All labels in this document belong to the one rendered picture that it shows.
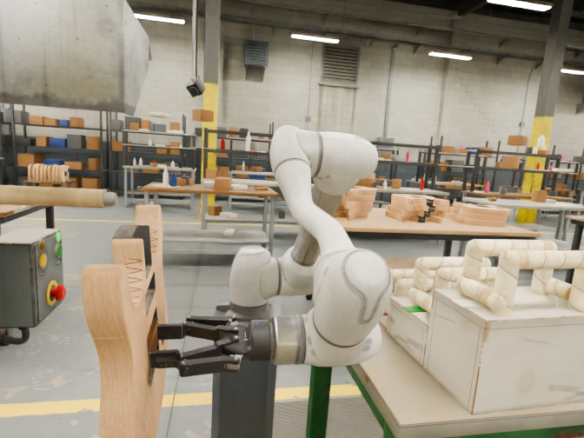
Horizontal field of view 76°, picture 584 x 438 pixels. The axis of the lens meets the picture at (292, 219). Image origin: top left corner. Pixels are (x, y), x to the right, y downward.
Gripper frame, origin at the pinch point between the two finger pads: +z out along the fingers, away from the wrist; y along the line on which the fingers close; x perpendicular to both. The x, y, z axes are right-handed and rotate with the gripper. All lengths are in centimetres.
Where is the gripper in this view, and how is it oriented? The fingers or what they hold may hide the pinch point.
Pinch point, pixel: (155, 344)
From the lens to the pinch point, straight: 74.2
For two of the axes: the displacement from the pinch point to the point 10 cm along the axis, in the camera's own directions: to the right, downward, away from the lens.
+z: -9.8, -0.2, -1.9
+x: 0.8, -9.4, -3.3
